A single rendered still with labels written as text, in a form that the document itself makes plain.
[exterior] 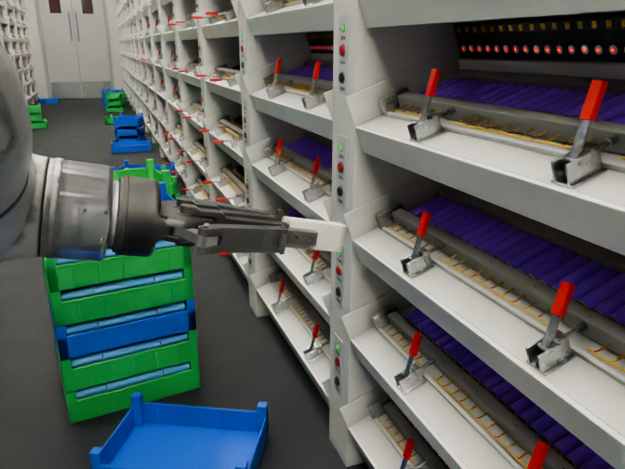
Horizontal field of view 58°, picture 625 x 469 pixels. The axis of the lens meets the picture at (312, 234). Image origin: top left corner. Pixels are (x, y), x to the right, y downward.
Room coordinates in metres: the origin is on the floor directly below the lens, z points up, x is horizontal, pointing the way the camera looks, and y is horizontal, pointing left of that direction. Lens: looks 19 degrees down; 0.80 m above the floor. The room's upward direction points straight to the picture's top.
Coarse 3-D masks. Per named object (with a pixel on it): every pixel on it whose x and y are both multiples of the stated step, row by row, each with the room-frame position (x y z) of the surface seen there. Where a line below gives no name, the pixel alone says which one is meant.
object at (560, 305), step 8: (560, 288) 0.51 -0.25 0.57; (568, 288) 0.51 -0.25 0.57; (560, 296) 0.51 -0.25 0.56; (568, 296) 0.51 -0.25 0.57; (560, 304) 0.51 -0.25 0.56; (568, 304) 0.51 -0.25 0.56; (552, 312) 0.51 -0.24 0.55; (560, 312) 0.50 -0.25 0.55; (552, 320) 0.51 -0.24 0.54; (560, 320) 0.51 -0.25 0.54; (552, 328) 0.51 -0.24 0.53; (544, 336) 0.51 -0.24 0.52; (552, 336) 0.50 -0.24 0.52; (544, 344) 0.51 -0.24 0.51; (552, 344) 0.51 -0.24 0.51
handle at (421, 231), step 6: (426, 216) 0.76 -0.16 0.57; (420, 222) 0.76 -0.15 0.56; (426, 222) 0.76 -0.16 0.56; (420, 228) 0.76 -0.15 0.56; (426, 228) 0.76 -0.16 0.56; (420, 234) 0.75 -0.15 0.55; (420, 240) 0.76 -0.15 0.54; (414, 246) 0.76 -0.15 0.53; (414, 252) 0.76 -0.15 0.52; (414, 258) 0.75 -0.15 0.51
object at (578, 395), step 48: (432, 192) 0.97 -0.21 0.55; (384, 240) 0.88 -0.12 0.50; (432, 288) 0.70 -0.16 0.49; (480, 336) 0.58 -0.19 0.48; (528, 336) 0.55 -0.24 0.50; (576, 336) 0.53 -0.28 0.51; (528, 384) 0.51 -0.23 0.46; (576, 384) 0.47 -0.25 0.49; (576, 432) 0.45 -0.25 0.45; (624, 432) 0.40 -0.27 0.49
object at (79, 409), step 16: (192, 368) 1.19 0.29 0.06; (144, 384) 1.14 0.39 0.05; (160, 384) 1.15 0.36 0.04; (176, 384) 1.17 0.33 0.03; (192, 384) 1.19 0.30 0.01; (80, 400) 1.07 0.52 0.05; (96, 400) 1.08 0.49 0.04; (112, 400) 1.10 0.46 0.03; (128, 400) 1.12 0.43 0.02; (144, 400) 1.13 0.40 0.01; (80, 416) 1.07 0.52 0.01; (96, 416) 1.08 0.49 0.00
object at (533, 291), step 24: (408, 216) 0.88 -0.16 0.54; (432, 240) 0.80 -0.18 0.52; (456, 240) 0.76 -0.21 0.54; (456, 264) 0.72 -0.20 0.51; (480, 264) 0.69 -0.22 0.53; (504, 264) 0.67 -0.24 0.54; (528, 288) 0.60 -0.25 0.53; (528, 312) 0.58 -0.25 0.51; (576, 312) 0.54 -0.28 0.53; (600, 336) 0.51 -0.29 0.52; (624, 336) 0.48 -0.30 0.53
